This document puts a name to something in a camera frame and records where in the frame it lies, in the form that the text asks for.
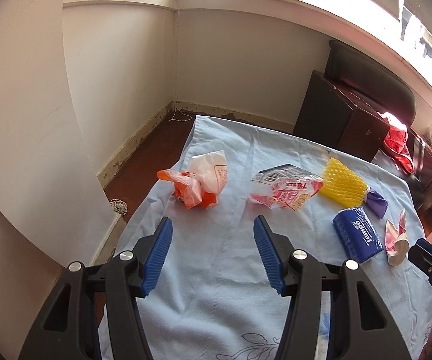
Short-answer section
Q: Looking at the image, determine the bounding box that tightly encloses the pink printed paper cup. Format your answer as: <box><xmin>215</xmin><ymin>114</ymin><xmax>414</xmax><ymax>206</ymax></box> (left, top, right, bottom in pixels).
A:
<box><xmin>384</xmin><ymin>210</ymin><xmax>410</xmax><ymax>267</ymax></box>

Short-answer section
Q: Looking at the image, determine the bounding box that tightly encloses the purple cloth bundle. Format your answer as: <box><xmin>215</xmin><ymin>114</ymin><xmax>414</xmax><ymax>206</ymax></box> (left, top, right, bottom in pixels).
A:
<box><xmin>365</xmin><ymin>188</ymin><xmax>388</xmax><ymax>219</ymax></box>

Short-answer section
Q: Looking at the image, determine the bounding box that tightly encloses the blue Tempo tissue pack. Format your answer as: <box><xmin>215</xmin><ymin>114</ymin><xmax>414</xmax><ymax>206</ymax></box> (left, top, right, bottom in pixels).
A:
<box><xmin>332</xmin><ymin>206</ymin><xmax>383</xmax><ymax>264</ymax></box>

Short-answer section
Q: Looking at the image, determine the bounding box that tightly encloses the clear red printed wrapper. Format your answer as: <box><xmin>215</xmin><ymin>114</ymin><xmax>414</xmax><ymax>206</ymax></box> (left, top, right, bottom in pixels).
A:
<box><xmin>248</xmin><ymin>164</ymin><xmax>324</xmax><ymax>211</ymax></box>

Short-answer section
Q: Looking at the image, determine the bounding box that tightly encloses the orange white plastic bag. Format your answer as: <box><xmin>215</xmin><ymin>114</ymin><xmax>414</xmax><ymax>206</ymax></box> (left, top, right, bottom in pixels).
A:
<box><xmin>157</xmin><ymin>150</ymin><xmax>228</xmax><ymax>210</ymax></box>

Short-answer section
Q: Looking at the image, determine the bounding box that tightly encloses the yellow foam fruit net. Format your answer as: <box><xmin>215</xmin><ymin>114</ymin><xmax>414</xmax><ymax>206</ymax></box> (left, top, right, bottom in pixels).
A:
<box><xmin>319</xmin><ymin>158</ymin><xmax>369</xmax><ymax>208</ymax></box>

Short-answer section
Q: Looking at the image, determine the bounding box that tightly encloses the light blue floral tablecloth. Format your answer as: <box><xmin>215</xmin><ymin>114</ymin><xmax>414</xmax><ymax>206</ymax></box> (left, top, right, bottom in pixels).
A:
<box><xmin>117</xmin><ymin>116</ymin><xmax>432</xmax><ymax>359</ymax></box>

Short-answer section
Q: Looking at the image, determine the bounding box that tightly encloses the red polka dot garment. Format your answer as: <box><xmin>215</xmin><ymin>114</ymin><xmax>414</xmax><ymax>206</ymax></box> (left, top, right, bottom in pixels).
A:
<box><xmin>379</xmin><ymin>112</ymin><xmax>414</xmax><ymax>175</ymax></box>

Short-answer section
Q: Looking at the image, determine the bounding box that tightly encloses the black leather armchair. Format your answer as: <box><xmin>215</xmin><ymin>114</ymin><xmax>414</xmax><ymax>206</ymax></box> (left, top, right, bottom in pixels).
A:
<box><xmin>293</xmin><ymin>40</ymin><xmax>432</xmax><ymax>212</ymax></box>

